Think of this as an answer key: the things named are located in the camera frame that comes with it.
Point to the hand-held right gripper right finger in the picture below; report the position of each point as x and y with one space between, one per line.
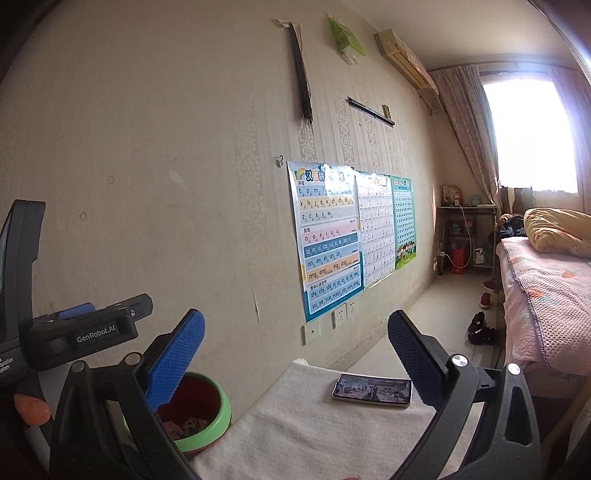
413 357

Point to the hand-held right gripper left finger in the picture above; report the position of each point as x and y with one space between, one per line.
178 364

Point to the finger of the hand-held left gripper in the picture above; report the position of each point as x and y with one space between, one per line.
78 311
134 305

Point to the green bin with red liner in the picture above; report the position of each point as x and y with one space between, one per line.
217 415

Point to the person's left hand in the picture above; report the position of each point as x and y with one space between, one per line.
32 410

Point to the smartphone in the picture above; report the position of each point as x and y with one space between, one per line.
369 390

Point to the pair of black shoes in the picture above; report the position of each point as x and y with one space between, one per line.
481 330

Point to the red shoe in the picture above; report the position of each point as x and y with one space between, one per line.
485 301
490 285

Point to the small red bin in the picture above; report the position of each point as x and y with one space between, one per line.
458 262

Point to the white table cloth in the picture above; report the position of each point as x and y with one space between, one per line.
300 438

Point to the bed with pink cover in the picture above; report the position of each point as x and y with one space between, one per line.
549 309

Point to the metal shelf table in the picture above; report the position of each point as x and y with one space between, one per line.
466 209

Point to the dark clothes pile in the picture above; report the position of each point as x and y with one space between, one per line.
511 226

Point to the colourful toy box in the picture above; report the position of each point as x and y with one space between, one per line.
451 196

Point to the yellow quilt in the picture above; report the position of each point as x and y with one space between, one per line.
558 230

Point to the patterned pink curtain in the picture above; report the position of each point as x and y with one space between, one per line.
579 129
471 134

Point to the bright window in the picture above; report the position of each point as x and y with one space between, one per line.
531 134

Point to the green hanging packet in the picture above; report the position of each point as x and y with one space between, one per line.
344 37

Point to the white wall power socket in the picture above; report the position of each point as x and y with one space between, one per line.
352 309
339 317

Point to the white chart wall poster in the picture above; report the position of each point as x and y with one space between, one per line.
376 230

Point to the green chart wall poster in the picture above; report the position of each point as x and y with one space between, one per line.
403 221

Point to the blue letter wall poster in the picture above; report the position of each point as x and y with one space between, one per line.
323 240

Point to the small wall hook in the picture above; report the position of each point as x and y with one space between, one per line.
278 160

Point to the black wall rail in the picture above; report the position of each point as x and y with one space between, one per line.
371 110

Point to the dark hanging wall strip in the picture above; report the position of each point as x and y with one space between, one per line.
302 83

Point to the wall air conditioner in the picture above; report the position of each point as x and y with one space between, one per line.
406 57

